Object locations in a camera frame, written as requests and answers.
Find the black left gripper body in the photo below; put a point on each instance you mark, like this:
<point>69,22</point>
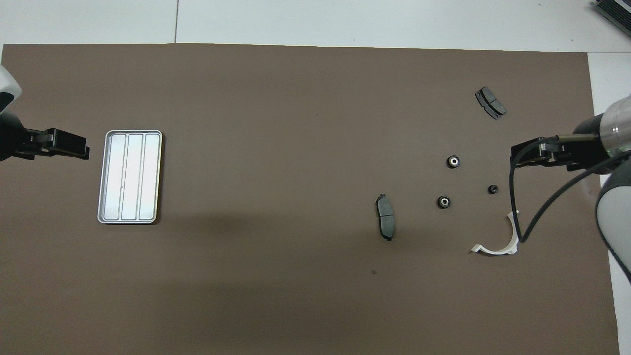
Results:
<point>11,138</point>

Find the grey ribbed device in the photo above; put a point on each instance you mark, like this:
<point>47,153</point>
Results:
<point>616,11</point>

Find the short grey brake pad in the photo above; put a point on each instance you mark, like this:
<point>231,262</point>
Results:
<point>490,102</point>

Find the long grey brake pad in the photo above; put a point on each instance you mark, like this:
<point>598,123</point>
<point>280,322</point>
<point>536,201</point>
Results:
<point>385,217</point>

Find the black bearing gear silver centre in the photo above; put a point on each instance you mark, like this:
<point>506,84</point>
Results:
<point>443,202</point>
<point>453,161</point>

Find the brown paper mat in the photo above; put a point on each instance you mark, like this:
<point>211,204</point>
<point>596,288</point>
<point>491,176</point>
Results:
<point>246,98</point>

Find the white curved plastic bracket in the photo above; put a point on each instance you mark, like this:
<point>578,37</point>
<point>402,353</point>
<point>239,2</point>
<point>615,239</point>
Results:
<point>493,250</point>

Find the silver metal tray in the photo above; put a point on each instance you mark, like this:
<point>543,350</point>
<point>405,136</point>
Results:
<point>130,177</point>

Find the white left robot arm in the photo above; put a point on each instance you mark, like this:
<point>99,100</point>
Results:
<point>7,86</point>

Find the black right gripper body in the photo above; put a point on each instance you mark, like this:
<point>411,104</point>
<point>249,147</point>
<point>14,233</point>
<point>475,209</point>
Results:
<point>586,148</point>

